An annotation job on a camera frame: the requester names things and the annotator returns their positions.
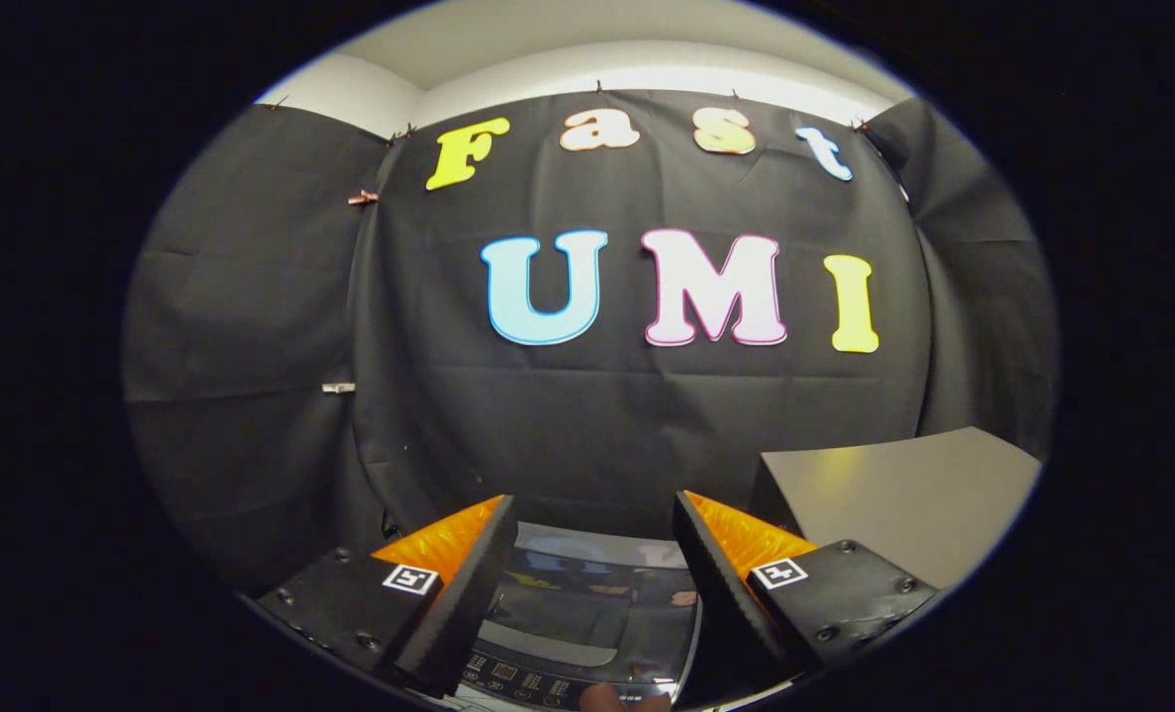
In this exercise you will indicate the copper clip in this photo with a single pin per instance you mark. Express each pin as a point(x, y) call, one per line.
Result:
point(362, 198)

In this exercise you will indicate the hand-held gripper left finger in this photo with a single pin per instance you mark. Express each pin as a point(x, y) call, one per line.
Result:
point(459, 603)

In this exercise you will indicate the grey washing machine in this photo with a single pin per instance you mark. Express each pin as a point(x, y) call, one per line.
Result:
point(548, 682)

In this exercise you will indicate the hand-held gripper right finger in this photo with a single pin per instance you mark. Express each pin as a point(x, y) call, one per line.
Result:
point(726, 593)

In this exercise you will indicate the silver clip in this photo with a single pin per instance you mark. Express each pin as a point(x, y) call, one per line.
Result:
point(338, 388)

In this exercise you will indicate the grey side table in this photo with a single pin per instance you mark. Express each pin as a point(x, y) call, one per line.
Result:
point(904, 504)

